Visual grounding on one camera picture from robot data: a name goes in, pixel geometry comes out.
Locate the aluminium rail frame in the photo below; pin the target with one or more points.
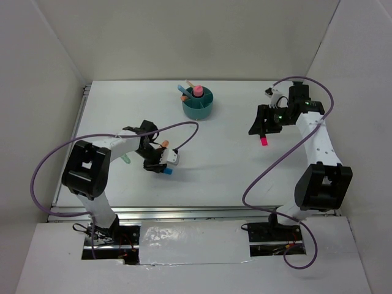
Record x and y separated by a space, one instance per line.
220 165

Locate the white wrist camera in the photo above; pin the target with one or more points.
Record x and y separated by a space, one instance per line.
169 156
274 96

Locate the black pink highlighter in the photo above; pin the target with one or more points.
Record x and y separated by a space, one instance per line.
263 140

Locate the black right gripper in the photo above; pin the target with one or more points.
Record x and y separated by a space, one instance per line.
263 111

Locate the blue capped clear highlighter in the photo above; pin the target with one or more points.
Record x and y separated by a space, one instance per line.
184 91

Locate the teal round organizer container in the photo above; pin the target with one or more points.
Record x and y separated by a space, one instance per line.
199 108

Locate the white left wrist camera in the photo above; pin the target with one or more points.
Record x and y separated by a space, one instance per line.
169 156

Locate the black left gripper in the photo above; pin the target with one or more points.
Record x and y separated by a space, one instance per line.
155 166

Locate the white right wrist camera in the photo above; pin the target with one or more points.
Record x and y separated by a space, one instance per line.
274 96

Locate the pink capped marker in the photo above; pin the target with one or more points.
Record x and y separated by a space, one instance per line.
198 91

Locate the black blue highlighter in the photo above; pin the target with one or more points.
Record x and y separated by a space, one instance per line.
167 171

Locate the white foil cover plate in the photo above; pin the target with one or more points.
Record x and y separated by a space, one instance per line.
193 243

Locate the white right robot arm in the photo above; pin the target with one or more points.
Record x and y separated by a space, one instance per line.
325 182

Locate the green highlighter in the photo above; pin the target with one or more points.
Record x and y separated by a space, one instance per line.
126 159

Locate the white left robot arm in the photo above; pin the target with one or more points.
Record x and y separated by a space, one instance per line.
87 169

